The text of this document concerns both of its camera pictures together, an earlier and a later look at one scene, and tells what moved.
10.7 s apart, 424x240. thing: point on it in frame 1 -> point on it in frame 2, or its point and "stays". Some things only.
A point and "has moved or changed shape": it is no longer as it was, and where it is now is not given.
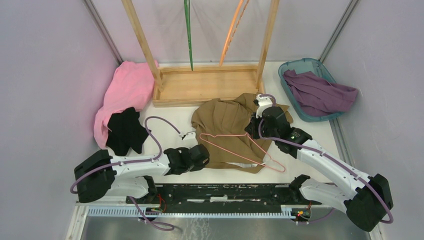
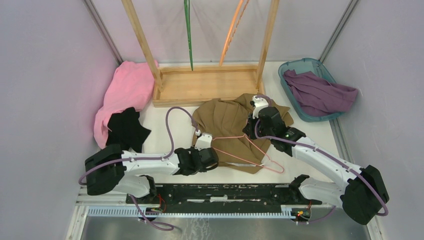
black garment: [126, 131] stays
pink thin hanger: [283, 169] has moved or changed shape
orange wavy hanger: [235, 17] stays
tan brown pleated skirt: [221, 140] stays
